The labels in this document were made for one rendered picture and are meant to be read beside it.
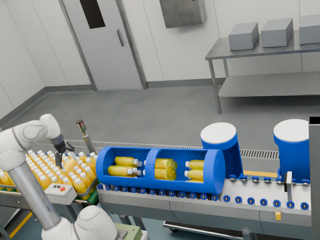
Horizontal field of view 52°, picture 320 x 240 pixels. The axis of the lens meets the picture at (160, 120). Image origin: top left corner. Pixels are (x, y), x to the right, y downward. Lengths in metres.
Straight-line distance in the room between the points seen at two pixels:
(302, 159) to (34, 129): 1.80
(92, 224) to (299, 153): 1.49
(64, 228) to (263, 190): 1.23
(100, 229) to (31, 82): 5.96
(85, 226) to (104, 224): 0.10
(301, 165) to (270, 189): 0.43
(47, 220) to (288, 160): 1.66
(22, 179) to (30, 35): 5.74
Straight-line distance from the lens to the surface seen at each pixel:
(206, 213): 2.26
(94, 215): 1.82
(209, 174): 2.03
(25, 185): 1.79
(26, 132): 1.67
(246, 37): 4.38
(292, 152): 2.49
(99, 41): 6.23
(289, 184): 2.06
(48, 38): 7.03
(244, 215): 2.19
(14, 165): 1.75
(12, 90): 7.25
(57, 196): 2.50
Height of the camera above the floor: 2.50
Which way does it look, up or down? 30 degrees down
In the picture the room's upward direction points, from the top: 17 degrees counter-clockwise
